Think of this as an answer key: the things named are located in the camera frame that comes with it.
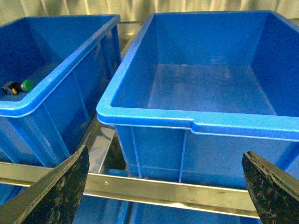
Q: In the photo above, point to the blue plastic bin centre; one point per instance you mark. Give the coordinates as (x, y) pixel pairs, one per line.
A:
(197, 90)

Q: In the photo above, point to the green push button lying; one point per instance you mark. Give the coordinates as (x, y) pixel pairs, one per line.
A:
(14, 88)

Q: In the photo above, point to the metal rack front rail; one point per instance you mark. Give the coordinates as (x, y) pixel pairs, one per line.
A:
(234, 202)

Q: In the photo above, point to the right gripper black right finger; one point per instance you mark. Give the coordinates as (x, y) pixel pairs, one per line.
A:
(274, 193)

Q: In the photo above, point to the blue bin lower shelf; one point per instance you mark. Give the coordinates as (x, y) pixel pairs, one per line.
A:
(155, 214)

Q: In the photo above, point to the blue plastic bin left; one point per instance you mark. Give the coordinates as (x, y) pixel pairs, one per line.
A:
(70, 60)

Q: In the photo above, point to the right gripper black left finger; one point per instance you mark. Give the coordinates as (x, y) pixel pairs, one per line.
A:
(73, 170)

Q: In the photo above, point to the blue plastic bin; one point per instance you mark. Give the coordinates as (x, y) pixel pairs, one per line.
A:
(197, 90)
(70, 60)

